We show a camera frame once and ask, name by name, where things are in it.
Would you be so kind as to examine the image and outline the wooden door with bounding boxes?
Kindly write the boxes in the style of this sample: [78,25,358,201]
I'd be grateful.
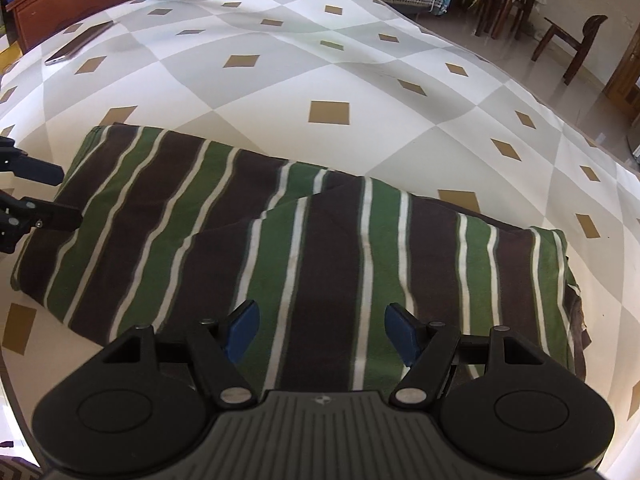
[602,35,640,116]

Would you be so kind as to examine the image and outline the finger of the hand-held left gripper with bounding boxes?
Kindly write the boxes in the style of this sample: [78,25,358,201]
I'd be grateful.
[0,139,64,187]
[0,192,83,255]

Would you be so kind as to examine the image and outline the wooden side cabinet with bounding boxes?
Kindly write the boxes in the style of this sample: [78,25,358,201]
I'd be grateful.
[5,0,140,56]

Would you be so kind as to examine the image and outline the dark wooden dining chair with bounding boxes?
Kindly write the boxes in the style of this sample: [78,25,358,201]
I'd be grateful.
[457,0,536,41]
[531,14,608,86]

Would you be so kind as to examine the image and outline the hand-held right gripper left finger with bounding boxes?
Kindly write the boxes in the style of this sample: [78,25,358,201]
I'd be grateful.
[102,300,263,407]

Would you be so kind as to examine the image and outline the yellow cardboard box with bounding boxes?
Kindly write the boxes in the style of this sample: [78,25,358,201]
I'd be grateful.
[0,45,23,78]

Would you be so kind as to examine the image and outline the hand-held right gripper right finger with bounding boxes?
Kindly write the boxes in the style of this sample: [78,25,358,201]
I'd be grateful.
[385,303,551,407]

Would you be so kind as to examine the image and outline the diamond patterned table cover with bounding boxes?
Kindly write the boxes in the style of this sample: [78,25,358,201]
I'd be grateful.
[0,0,640,480]

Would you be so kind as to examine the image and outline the green brown striped t-shirt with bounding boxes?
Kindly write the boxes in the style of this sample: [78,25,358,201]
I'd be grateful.
[11,122,593,393]

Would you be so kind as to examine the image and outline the smartphone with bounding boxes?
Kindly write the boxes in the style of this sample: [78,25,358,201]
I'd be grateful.
[44,21,115,67]

